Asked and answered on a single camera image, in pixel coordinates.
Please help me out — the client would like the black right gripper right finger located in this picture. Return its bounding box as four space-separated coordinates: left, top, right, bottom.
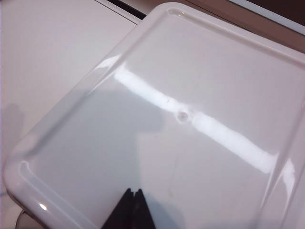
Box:
133 188 157 229

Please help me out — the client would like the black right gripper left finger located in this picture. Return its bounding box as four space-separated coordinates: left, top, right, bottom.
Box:
101 188 135 229

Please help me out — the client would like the white plastic drawer cabinet frame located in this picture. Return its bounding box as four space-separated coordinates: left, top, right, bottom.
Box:
3 1 305 229

